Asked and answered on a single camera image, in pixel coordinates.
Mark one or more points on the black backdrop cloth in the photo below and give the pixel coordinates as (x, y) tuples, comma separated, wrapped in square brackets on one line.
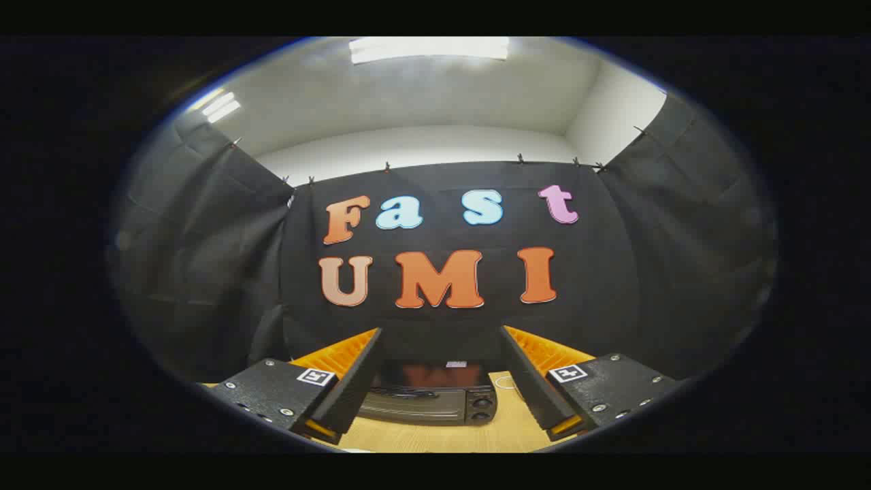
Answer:
[(680, 258)]

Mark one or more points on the small ceiling light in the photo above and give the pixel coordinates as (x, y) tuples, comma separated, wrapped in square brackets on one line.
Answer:
[(219, 105)]

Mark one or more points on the black toaster oven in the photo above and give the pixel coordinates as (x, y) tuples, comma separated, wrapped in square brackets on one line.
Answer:
[(435, 408)]

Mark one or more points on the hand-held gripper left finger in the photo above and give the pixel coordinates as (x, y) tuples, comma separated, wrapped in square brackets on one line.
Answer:
[(354, 388)]

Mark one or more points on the long ceiling light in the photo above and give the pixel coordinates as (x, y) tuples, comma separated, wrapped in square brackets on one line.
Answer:
[(429, 49)]

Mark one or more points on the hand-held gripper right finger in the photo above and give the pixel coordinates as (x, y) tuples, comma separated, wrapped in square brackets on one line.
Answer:
[(531, 388)]

